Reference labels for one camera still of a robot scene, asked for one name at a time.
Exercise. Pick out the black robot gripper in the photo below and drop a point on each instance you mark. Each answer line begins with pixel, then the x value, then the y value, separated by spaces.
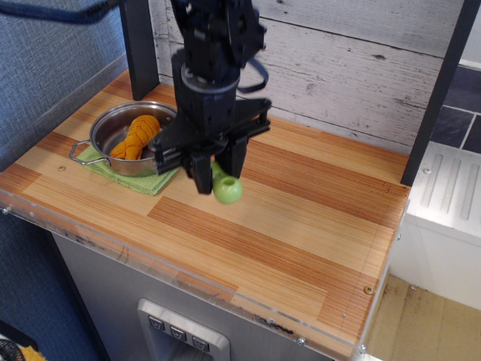
pixel 211 122

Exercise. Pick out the green toy spatula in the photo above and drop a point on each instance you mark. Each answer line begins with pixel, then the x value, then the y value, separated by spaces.
pixel 226 188

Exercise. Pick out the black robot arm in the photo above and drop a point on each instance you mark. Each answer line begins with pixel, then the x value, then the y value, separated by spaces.
pixel 217 61

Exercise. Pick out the silver steel pot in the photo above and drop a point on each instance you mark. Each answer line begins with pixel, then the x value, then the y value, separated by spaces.
pixel 121 135

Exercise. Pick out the green folded cloth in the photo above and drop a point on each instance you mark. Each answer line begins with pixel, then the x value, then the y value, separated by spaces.
pixel 150 184

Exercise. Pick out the orange plush toy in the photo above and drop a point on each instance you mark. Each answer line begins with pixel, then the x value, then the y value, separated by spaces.
pixel 141 131

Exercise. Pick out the silver dispenser panel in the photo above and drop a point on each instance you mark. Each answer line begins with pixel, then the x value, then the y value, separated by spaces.
pixel 171 336

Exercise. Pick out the clear acrylic edge guard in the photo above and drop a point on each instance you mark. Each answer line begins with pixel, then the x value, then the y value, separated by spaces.
pixel 304 266

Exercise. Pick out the white ribbed cabinet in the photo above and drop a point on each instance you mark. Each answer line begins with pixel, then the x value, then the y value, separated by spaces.
pixel 438 245

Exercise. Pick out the yellow object at corner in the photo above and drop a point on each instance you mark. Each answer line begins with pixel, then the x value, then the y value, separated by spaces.
pixel 30 354

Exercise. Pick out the dark grey left post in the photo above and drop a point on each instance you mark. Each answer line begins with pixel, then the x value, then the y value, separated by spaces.
pixel 140 47

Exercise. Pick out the dark grey post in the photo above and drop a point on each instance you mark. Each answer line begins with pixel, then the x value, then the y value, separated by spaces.
pixel 140 47
pixel 448 68

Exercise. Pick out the dark grey right post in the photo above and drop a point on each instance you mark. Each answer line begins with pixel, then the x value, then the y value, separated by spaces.
pixel 448 68

